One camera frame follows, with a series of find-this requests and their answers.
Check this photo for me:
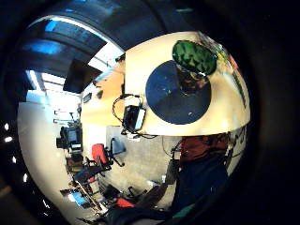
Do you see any black electronic box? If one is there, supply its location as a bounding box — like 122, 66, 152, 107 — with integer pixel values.
122, 104, 147, 133

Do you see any dark blue round mat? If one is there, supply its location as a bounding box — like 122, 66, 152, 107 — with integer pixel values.
144, 60, 213, 126

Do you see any dark brown round container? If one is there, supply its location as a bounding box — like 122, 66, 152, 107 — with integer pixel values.
177, 68, 209, 97

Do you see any red office chair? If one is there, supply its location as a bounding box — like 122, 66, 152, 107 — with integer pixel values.
88, 137, 127, 172

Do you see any green patterned bowl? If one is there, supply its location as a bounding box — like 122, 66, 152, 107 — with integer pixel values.
172, 39, 218, 77

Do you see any the person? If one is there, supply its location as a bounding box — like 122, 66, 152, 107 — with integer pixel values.
169, 132, 233, 218

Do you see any black computer monitor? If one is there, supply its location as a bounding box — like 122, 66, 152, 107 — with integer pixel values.
55, 126, 83, 152

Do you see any red bag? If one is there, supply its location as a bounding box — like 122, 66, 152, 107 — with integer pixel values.
115, 198, 136, 209

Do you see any blue flat box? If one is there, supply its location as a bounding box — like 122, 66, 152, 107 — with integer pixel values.
67, 191, 90, 207

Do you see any black thin cable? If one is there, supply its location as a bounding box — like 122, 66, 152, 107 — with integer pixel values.
126, 130, 159, 141

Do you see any black looped cable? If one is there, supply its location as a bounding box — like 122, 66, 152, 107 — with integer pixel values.
112, 93, 144, 126

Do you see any black wall screen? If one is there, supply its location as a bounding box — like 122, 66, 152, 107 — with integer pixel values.
63, 58, 103, 95

